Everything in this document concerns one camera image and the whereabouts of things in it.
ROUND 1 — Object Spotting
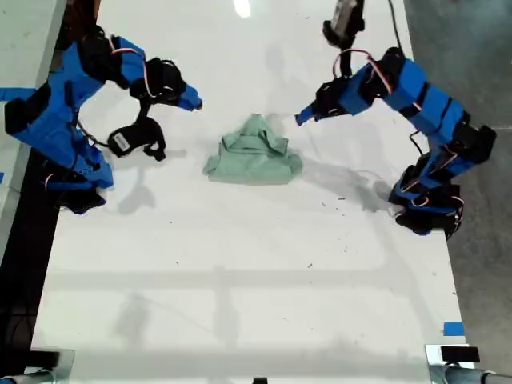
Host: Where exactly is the short blue tape piece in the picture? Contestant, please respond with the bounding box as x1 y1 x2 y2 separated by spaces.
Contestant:
442 321 466 338

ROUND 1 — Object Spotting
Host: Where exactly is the small black box clear plate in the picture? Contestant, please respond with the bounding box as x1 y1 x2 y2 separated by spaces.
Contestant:
29 349 76 384

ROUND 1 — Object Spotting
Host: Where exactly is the pale green T-shirt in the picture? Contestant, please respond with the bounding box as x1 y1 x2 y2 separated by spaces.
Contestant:
202 113 303 186

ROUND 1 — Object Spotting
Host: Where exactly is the grey clamp tube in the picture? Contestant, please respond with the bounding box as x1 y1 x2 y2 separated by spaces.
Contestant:
430 366 512 384

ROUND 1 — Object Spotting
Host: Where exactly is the black camera box grey face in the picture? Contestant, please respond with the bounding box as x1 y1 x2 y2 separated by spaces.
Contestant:
322 0 366 77

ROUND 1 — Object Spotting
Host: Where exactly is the long blue tape strip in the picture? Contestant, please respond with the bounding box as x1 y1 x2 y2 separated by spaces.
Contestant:
0 86 39 102

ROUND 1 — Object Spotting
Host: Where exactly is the black camera box with label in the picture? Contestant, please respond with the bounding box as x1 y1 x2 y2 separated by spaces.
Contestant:
106 114 167 162

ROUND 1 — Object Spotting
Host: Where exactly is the black camera cable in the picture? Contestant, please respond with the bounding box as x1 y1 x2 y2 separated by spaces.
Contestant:
386 0 404 50

